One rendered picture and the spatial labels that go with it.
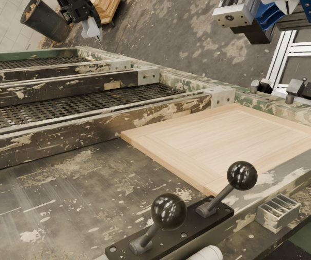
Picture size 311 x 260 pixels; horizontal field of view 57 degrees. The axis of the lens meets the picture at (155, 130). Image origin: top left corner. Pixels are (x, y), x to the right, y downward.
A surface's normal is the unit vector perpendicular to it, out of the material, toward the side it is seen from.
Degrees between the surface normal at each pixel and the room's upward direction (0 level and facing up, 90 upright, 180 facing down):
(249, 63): 0
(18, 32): 90
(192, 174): 54
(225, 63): 0
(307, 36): 0
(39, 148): 90
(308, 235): 36
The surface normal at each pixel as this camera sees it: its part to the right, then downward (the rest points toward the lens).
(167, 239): 0.03, -0.92
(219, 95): 0.60, 0.32
